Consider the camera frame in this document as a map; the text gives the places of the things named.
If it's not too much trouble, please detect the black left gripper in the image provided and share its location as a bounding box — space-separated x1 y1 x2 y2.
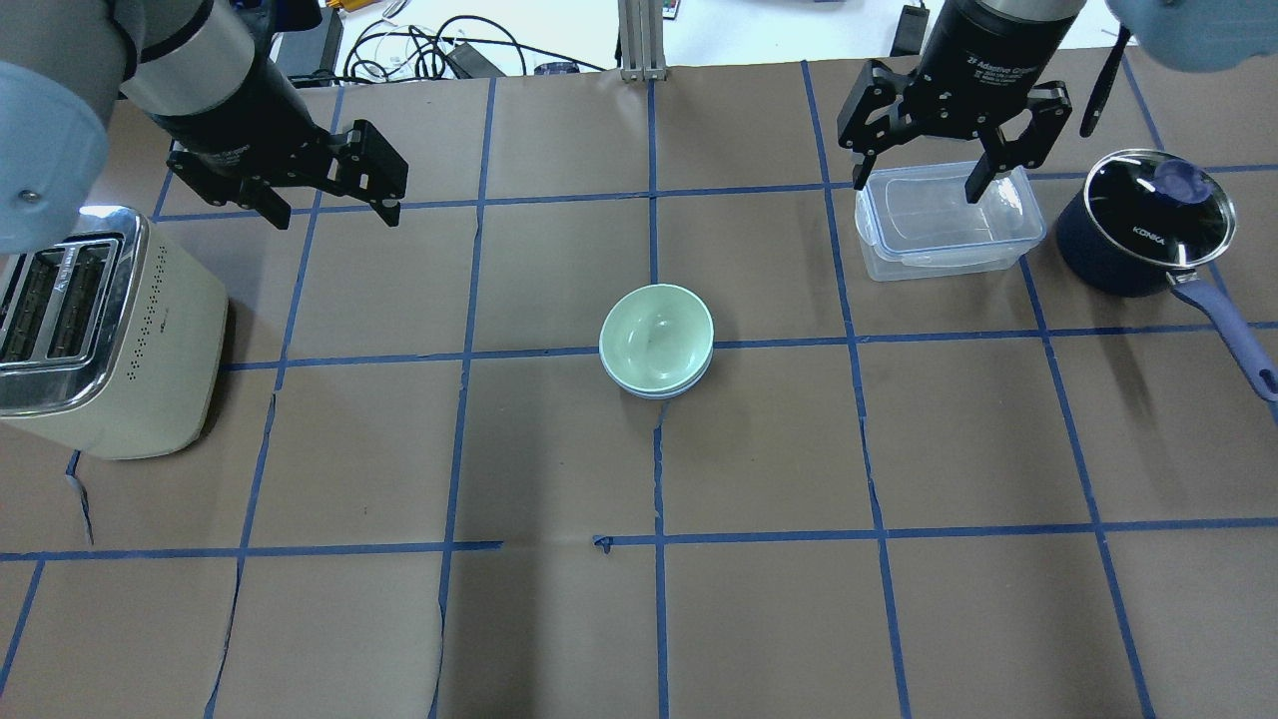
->
150 60 409 231

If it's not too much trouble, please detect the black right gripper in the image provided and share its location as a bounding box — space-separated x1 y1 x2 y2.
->
836 1 1074 204

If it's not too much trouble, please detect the green bowl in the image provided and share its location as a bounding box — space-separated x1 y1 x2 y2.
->
598 284 714 387

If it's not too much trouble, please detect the blue bowl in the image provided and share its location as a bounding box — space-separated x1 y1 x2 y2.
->
603 359 712 400

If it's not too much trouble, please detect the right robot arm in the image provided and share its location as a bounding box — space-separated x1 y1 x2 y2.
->
836 1 1277 202

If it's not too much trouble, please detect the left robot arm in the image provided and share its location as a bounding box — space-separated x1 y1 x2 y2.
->
1 1 409 255

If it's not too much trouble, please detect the black power adapter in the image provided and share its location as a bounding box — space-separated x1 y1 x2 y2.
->
889 1 930 56

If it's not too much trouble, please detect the clear plastic container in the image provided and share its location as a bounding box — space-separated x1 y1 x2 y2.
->
855 161 1048 282

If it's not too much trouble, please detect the dark blue saucepan with lid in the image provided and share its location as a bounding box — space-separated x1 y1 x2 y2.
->
1054 149 1277 404

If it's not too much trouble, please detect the cream toaster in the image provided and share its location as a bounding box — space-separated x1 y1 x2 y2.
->
1 206 230 460

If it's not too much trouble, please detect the black cables bundle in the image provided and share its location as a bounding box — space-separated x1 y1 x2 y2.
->
344 10 610 86

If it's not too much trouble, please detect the aluminium frame post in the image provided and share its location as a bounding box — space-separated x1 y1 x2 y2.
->
617 1 668 83

